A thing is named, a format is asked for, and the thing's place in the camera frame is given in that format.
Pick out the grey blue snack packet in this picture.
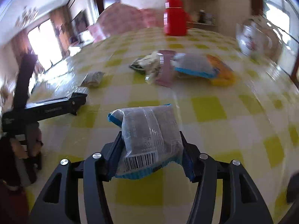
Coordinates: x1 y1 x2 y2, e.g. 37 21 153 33
107 104 184 180

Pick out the small black snack packet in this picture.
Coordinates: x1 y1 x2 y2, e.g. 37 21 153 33
74 86 89 95

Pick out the person's left hand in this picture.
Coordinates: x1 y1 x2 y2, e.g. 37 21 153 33
10 122 43 187

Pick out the crystal chandelier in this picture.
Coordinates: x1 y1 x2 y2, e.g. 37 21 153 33
15 6 39 28

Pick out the white tv cabinet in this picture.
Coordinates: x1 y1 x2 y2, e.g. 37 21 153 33
68 30 94 57

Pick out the small beige snack packet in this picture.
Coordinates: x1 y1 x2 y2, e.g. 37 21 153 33
81 71 105 87

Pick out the pink checkered covered chair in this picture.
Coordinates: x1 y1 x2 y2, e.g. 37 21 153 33
88 2 162 43

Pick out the cream white snack packet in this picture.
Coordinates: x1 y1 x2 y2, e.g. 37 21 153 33
129 51 162 84

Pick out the orange snack bag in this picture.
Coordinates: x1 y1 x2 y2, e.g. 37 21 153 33
206 54 236 86

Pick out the large grey blue snack bag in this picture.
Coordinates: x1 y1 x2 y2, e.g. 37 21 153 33
171 53 217 78

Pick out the red thermos jug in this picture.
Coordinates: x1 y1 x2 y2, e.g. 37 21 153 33
163 0 189 36

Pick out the white floral teapot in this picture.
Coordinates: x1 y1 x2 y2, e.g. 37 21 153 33
236 15 283 62

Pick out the wooden corner shelf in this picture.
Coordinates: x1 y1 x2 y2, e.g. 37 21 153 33
183 0 218 31

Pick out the wall mounted television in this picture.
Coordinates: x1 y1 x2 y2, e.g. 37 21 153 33
71 10 89 36

